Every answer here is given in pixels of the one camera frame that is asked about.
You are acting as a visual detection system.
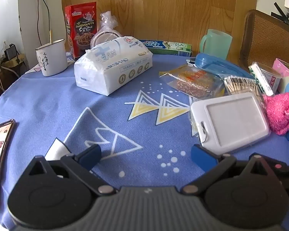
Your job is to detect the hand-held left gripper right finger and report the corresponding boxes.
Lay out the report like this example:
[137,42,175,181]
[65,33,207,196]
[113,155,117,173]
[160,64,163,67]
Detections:
[182,144,283,196]

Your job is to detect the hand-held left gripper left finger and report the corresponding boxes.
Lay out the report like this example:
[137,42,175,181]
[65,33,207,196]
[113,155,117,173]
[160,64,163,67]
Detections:
[22,144,116,196]

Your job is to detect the pink fluffy cloth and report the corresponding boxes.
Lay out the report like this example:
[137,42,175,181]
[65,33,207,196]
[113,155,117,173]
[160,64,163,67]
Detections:
[262,93,289,135]

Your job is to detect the white card holder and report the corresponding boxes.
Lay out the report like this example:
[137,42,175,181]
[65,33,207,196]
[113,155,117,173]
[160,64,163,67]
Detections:
[190,92,271,154]

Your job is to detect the blue patterned tablecloth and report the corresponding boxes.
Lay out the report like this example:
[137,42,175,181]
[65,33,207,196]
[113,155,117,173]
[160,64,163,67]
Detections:
[0,52,289,231]

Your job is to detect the narrow green white box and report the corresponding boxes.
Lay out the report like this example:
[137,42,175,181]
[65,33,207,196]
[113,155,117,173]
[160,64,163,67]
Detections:
[249,62,274,96]

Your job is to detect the clear packet of toothpicks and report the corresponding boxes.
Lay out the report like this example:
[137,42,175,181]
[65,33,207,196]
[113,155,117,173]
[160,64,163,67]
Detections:
[223,76,265,101]

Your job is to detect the clear packet of brown snack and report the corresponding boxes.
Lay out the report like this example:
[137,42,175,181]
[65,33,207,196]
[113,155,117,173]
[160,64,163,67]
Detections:
[159,65,225,99]

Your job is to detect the smartphone with brown case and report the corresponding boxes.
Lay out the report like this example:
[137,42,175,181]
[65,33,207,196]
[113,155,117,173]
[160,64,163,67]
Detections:
[0,119,16,209]

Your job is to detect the white tissue pack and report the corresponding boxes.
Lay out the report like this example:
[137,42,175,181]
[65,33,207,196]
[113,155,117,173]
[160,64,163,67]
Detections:
[74,36,153,97]

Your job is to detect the blue toothbrush case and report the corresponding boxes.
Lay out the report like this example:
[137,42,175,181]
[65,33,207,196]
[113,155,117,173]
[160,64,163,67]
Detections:
[195,53,254,79]

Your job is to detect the brown wicker chair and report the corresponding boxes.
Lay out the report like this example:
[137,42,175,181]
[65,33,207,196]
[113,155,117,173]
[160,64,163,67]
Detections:
[239,10,289,70]

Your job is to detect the white enamel mug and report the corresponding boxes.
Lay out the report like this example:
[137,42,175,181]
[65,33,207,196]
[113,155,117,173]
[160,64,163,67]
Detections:
[35,39,68,77]

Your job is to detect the green plastic cup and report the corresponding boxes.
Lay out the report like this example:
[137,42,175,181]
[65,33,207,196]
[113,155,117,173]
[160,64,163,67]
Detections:
[199,29,233,60]

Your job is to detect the green blue toothpaste box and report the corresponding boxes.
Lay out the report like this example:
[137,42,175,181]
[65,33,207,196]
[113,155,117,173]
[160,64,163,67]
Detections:
[138,40,192,57]

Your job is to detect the black tape strips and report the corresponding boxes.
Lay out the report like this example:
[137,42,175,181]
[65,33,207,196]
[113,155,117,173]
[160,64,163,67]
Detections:
[271,2,289,28]

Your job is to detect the clear plastic bag of bowls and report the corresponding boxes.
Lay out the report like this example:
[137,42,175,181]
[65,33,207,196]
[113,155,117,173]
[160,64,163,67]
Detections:
[90,11,123,51]

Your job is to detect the red snack box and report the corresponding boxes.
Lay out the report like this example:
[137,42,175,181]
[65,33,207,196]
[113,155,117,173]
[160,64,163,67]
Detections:
[65,2,97,60]

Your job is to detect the black charger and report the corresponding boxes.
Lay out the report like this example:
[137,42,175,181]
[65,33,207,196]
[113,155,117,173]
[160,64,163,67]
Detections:
[3,43,18,60]

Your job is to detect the black hanging cable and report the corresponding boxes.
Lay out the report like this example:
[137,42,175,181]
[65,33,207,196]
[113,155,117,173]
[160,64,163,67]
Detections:
[34,0,51,44]

